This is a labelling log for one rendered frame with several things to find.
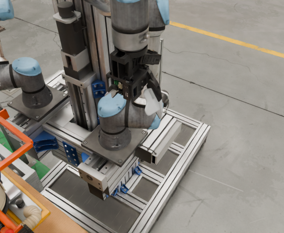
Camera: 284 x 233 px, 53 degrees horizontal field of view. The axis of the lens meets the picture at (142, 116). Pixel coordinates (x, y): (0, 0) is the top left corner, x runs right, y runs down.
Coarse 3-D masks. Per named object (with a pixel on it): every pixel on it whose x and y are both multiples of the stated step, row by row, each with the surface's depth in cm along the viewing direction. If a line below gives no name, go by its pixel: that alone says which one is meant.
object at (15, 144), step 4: (0, 104) 196; (0, 124) 206; (4, 128) 208; (4, 132) 213; (8, 136) 214; (8, 140) 219; (12, 140) 219; (16, 140) 222; (12, 144) 221; (16, 144) 224; (12, 148) 227; (16, 148) 226; (20, 156) 234; (24, 156) 237; (24, 160) 240; (28, 164) 245
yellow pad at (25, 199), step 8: (8, 176) 113; (16, 184) 110; (24, 192) 108; (16, 200) 102; (24, 200) 105; (32, 200) 106; (8, 208) 103; (16, 208) 103; (24, 208) 103; (40, 208) 103; (16, 216) 101; (24, 216) 101
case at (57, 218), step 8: (8, 168) 131; (16, 176) 128; (24, 184) 125; (32, 192) 122; (40, 200) 120; (48, 200) 120; (48, 208) 117; (56, 208) 117; (8, 216) 115; (48, 216) 115; (56, 216) 115; (64, 216) 115; (16, 224) 113; (40, 224) 113; (48, 224) 113; (56, 224) 113; (64, 224) 113; (72, 224) 113; (40, 232) 110; (48, 232) 110; (56, 232) 110; (64, 232) 110; (72, 232) 110; (80, 232) 110
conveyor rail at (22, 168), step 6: (0, 144) 185; (0, 150) 182; (6, 150) 182; (0, 156) 184; (6, 156) 178; (12, 162) 175; (18, 162) 175; (12, 168) 183; (18, 168) 172; (24, 168) 172; (30, 168) 172; (24, 174) 171
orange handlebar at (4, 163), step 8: (0, 120) 117; (8, 128) 115; (16, 128) 114; (24, 136) 111; (24, 144) 109; (16, 152) 106; (24, 152) 108; (8, 160) 103; (0, 168) 102; (0, 216) 89; (8, 224) 87; (0, 232) 86
